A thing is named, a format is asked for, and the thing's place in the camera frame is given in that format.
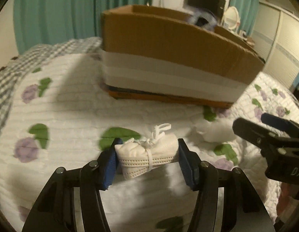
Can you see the floral quilted white bedspread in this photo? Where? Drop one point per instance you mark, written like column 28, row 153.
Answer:
column 61, row 116

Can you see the operator hand orange glove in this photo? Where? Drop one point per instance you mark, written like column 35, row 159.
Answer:
column 287, row 201

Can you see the white wardrobe sliding doors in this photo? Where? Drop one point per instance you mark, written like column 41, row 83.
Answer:
column 276, row 37

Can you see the white oval vanity mirror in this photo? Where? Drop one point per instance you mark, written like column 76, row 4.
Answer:
column 231, row 19

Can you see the teal curtain right side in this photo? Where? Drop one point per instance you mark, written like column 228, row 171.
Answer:
column 247, row 10

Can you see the white face masks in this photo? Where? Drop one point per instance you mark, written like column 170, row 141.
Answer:
column 137, row 157

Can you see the open cardboard box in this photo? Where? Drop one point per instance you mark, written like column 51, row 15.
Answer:
column 152, row 53

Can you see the teal window curtain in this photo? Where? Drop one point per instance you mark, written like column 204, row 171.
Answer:
column 57, row 21

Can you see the black wall television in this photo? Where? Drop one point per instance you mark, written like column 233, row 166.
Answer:
column 214, row 6

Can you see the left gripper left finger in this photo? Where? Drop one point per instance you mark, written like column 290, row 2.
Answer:
column 54, row 209

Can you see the grey checked bed sheet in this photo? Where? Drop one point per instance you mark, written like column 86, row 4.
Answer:
column 34, row 58

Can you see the floral packaged tissue pack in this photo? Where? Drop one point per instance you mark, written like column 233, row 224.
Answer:
column 203, row 19

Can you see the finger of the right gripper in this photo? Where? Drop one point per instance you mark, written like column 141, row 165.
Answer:
column 255, row 132
column 288, row 126

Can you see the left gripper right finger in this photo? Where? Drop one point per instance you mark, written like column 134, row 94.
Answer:
column 243, row 210

